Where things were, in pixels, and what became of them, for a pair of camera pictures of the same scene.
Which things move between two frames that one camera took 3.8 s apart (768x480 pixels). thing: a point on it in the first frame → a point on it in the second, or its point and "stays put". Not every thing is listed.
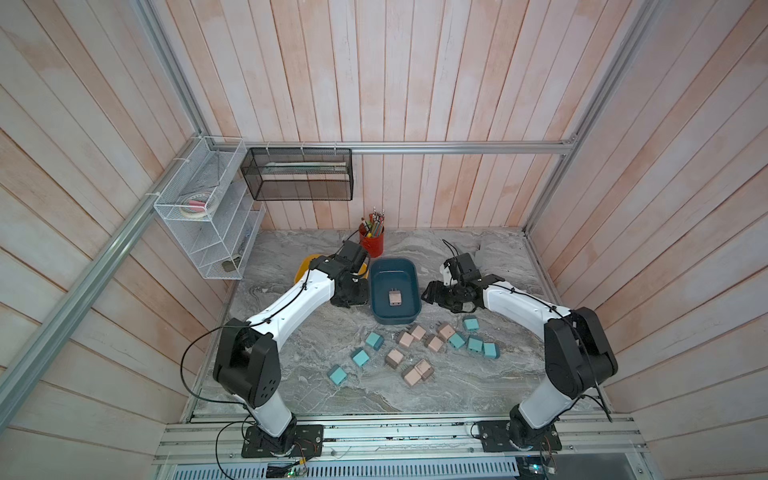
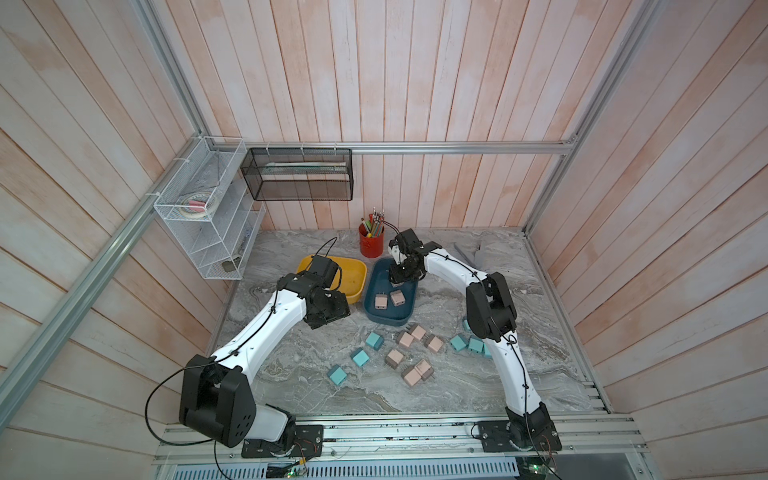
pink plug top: [418, 333] stays put
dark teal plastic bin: [401, 274] stays put
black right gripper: [434, 295] → [395, 277]
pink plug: [393, 358] stays put
